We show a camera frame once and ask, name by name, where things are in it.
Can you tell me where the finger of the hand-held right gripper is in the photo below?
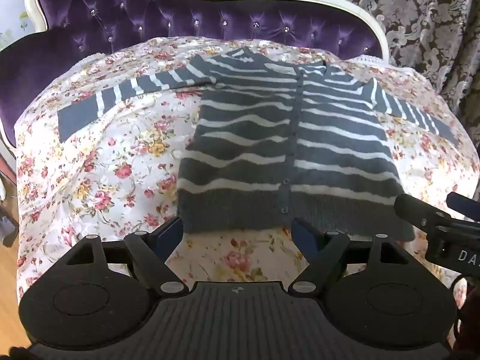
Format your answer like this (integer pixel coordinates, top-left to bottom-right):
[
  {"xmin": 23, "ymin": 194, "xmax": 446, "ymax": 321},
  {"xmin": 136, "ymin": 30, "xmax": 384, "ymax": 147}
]
[
  {"xmin": 394, "ymin": 193, "xmax": 451, "ymax": 234},
  {"xmin": 446, "ymin": 191, "xmax": 480, "ymax": 221}
]

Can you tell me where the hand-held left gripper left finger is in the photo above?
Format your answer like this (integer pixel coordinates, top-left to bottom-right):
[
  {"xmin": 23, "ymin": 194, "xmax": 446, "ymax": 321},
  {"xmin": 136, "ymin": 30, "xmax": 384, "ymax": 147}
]
[{"xmin": 65, "ymin": 217, "xmax": 185, "ymax": 297}]

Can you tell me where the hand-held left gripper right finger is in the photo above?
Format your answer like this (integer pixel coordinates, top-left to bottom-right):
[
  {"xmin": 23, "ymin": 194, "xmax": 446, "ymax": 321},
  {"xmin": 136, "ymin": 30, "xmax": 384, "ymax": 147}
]
[{"xmin": 291, "ymin": 217, "xmax": 410, "ymax": 296}]

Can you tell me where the grey white striped cardigan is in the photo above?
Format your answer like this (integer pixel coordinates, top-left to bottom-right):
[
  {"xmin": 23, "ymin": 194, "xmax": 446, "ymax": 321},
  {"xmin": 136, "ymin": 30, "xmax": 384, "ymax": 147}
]
[{"xmin": 57, "ymin": 47, "xmax": 460, "ymax": 243}]

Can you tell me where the dark red cloth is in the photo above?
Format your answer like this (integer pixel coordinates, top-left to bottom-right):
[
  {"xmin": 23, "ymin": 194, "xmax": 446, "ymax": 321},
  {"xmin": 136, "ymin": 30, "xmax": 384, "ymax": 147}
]
[{"xmin": 452, "ymin": 281, "xmax": 480, "ymax": 360}]

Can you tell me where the floral bedspread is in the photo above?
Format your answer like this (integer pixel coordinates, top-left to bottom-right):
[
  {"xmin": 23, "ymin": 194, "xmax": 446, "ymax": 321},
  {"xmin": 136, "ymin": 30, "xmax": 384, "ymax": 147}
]
[{"xmin": 13, "ymin": 35, "xmax": 480, "ymax": 308}]

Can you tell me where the grey damask curtain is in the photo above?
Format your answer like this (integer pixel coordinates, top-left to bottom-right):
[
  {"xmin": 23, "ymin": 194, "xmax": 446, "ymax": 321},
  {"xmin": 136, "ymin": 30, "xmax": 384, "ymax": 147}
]
[{"xmin": 170, "ymin": 0, "xmax": 480, "ymax": 100}]

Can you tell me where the purple tufted headboard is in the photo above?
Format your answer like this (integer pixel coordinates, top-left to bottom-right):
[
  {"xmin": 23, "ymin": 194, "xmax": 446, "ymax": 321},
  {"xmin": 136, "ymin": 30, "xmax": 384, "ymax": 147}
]
[{"xmin": 0, "ymin": 0, "xmax": 391, "ymax": 151}]

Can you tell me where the black cable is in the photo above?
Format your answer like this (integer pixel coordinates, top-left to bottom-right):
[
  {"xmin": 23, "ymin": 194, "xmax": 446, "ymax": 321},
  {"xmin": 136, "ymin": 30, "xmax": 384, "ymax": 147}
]
[{"xmin": 450, "ymin": 274, "xmax": 474, "ymax": 347}]

